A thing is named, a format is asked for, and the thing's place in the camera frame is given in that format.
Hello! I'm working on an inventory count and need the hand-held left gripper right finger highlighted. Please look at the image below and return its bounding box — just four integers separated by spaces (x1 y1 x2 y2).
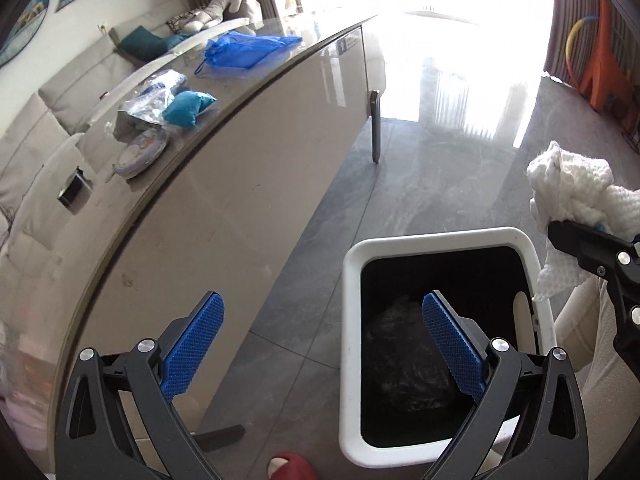
421 290 591 480

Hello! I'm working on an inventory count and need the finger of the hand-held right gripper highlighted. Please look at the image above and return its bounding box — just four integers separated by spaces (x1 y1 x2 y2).
546 219 640 357

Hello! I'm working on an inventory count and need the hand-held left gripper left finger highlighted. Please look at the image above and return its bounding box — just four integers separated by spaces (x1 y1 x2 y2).
54 291 226 480

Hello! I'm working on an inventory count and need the white paper towel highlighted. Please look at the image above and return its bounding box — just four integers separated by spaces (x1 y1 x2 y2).
526 141 640 303

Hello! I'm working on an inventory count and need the white trash bin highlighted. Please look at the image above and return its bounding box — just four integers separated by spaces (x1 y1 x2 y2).
338 226 557 467

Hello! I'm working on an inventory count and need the round patterned lid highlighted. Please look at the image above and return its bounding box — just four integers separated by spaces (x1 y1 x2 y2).
112 127 168 179

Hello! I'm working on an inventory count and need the clear plastic wrapper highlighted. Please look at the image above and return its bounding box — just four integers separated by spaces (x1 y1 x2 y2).
114 92 173 138

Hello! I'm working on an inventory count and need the teal pouch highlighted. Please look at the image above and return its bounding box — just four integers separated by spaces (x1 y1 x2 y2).
162 90 217 128

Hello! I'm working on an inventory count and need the blue white packet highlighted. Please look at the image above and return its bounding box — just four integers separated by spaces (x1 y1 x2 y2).
140 70 188 106

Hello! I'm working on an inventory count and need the black plastic bag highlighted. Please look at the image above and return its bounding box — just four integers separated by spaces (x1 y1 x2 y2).
362 295 463 408

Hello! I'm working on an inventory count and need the red slipper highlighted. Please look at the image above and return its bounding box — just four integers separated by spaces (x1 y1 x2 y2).
267 451 316 480

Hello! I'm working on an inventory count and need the person's beige trouser leg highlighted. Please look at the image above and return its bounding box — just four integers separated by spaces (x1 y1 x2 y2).
550 275 640 480

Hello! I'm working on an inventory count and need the glossy grey coffee table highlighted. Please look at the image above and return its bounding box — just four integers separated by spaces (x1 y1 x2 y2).
10 12 388 461

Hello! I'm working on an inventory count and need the orange toy stand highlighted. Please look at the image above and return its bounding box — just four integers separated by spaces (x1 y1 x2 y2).
582 0 638 113

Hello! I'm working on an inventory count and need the small black box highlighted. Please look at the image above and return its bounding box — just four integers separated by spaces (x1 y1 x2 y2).
57 170 93 216

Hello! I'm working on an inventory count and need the colourful hula hoop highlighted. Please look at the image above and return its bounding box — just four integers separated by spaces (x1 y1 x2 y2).
564 14 601 86

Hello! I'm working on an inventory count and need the brown curtain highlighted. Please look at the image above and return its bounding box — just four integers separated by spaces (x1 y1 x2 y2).
542 0 640 126

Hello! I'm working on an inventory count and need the grey sofa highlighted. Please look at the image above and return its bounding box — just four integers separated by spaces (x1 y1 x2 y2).
0 10 251 261

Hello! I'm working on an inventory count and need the teal pillow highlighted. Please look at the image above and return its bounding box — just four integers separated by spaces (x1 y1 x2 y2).
116 27 193 63

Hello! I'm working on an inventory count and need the grey plush toy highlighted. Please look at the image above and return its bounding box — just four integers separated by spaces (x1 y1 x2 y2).
182 0 251 31

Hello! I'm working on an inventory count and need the oval wall picture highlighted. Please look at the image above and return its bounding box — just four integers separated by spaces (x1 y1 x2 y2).
0 0 51 68

